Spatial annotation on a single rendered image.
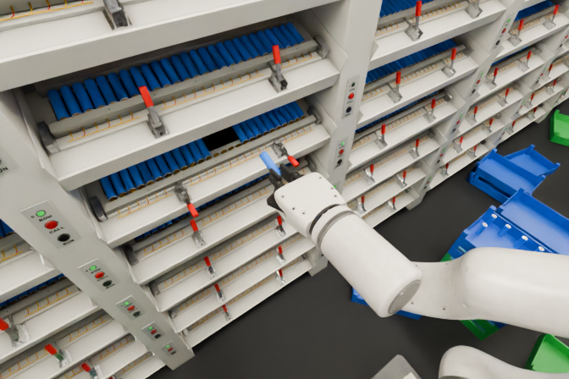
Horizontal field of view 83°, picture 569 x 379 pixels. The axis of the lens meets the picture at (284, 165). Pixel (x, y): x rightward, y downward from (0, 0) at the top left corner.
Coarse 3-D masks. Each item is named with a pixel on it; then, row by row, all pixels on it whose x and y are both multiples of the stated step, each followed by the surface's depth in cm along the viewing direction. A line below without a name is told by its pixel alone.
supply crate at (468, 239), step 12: (468, 228) 121; (492, 228) 127; (516, 228) 121; (456, 240) 122; (468, 240) 117; (480, 240) 123; (492, 240) 123; (504, 240) 123; (516, 240) 123; (528, 240) 119; (552, 252) 114
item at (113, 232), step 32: (320, 128) 90; (256, 160) 82; (288, 160) 86; (96, 192) 71; (128, 192) 72; (192, 192) 75; (224, 192) 80; (96, 224) 64; (128, 224) 69; (160, 224) 74
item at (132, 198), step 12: (300, 120) 87; (312, 120) 88; (276, 132) 84; (288, 132) 85; (252, 144) 81; (264, 144) 83; (228, 156) 78; (252, 156) 81; (192, 168) 75; (204, 168) 75; (168, 180) 72; (180, 180) 74; (144, 192) 70; (156, 192) 72; (108, 204) 68; (120, 204) 68; (132, 204) 70; (120, 216) 68
